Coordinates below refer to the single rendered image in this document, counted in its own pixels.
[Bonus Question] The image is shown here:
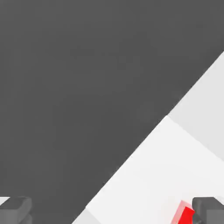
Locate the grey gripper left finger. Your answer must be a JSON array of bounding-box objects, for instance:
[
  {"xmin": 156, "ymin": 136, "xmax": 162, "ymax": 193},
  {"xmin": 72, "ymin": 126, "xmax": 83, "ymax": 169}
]
[{"xmin": 0, "ymin": 196, "xmax": 33, "ymax": 224}]

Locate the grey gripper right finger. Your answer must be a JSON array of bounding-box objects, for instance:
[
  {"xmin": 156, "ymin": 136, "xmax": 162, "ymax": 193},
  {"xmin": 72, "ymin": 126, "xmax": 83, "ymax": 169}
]
[{"xmin": 192, "ymin": 196, "xmax": 224, "ymax": 224}]

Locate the small red cube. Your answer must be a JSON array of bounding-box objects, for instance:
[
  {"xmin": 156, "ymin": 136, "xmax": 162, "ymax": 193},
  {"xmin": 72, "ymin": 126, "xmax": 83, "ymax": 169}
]
[{"xmin": 171, "ymin": 200, "xmax": 195, "ymax": 224}]

